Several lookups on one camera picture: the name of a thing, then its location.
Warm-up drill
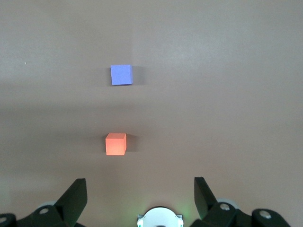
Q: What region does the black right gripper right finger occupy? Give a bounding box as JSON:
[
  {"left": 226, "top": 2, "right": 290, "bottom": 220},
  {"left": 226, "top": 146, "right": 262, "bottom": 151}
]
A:
[{"left": 189, "top": 176, "right": 291, "bottom": 227}]

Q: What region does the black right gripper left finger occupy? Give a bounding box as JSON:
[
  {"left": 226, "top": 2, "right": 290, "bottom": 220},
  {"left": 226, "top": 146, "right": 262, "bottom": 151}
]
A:
[{"left": 0, "top": 178, "right": 88, "bottom": 227}]

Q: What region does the orange foam block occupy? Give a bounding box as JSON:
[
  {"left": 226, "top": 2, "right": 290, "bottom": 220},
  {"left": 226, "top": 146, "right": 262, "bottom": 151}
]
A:
[{"left": 105, "top": 132, "right": 128, "bottom": 156}]

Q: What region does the purple foam block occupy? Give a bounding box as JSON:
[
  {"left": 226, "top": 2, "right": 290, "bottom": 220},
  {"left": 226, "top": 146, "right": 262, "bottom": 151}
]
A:
[{"left": 110, "top": 64, "right": 134, "bottom": 86}]

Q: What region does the brown table cover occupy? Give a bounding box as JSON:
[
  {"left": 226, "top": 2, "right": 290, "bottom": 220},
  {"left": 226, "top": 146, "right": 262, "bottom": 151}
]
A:
[{"left": 0, "top": 0, "right": 303, "bottom": 227}]

